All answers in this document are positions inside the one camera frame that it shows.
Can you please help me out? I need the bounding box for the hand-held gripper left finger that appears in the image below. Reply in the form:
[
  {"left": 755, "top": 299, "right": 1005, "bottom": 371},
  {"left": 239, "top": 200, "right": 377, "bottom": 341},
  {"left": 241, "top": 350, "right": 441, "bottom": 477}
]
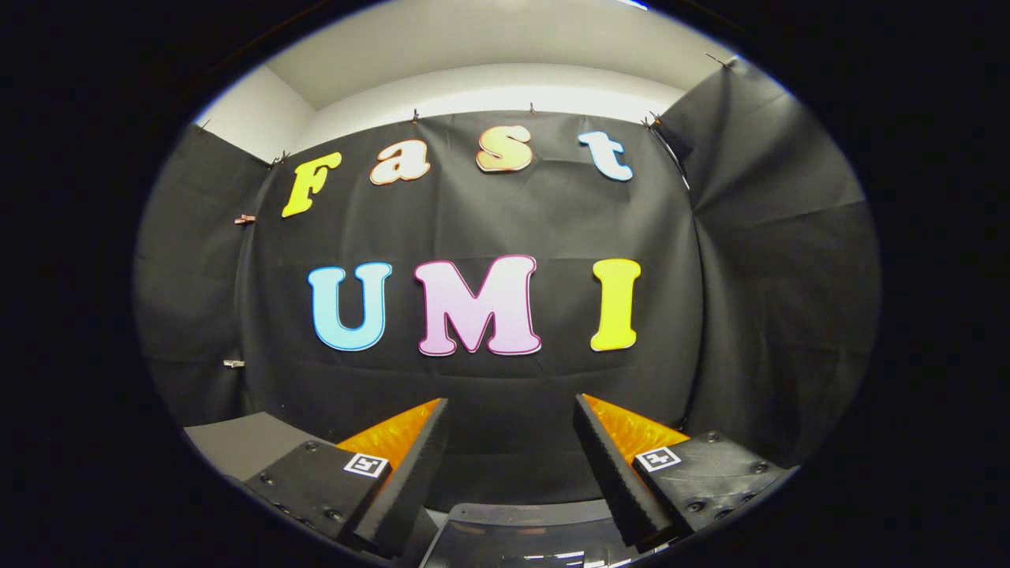
[{"left": 243, "top": 397, "right": 451, "bottom": 559}]

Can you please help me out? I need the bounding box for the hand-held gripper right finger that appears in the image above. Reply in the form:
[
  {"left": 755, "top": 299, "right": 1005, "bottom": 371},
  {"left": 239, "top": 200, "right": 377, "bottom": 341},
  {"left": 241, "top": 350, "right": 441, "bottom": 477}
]
[{"left": 573, "top": 393, "right": 790, "bottom": 553}]

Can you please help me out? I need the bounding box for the dark washing machine lid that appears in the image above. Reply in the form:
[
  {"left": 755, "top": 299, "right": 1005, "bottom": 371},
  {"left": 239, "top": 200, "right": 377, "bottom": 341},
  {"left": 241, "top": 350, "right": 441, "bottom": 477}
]
[{"left": 418, "top": 499, "right": 640, "bottom": 568}]

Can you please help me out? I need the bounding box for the black backdrop cloth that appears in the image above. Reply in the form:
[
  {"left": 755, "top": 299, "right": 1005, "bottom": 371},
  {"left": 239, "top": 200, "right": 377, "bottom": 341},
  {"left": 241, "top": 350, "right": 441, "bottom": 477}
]
[{"left": 133, "top": 55, "right": 882, "bottom": 506}]

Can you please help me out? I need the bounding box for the row of dark cloth clips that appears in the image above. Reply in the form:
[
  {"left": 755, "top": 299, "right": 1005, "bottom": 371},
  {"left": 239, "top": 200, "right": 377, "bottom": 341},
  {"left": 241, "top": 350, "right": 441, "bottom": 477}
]
[{"left": 196, "top": 52, "right": 732, "bottom": 168}]

